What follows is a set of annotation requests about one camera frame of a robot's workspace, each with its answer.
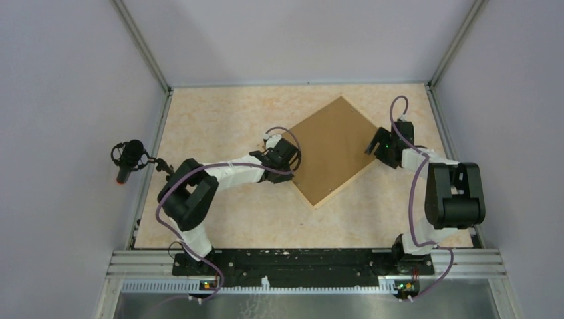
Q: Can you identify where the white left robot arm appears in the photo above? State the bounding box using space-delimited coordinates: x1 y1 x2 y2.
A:
156 134 301 275

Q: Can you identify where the aluminium front rail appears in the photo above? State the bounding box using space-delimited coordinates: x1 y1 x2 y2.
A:
96 248 511 318

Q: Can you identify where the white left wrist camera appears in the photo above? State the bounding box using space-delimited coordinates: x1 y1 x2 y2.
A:
263 134 283 150

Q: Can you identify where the black microphone on stand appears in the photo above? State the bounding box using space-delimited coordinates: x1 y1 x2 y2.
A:
110 139 174 185

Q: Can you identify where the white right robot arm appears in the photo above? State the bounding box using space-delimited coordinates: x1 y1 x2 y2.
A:
365 120 486 274

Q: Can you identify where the brown cardboard backing board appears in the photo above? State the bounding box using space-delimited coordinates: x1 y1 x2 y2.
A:
290 96 377 209

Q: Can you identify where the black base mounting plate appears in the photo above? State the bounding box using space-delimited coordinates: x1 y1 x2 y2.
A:
172 248 435 288

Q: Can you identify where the light wooden picture frame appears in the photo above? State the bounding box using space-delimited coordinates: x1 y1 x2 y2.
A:
284 94 380 211

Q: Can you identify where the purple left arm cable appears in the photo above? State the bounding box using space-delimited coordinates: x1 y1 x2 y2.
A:
155 126 303 304

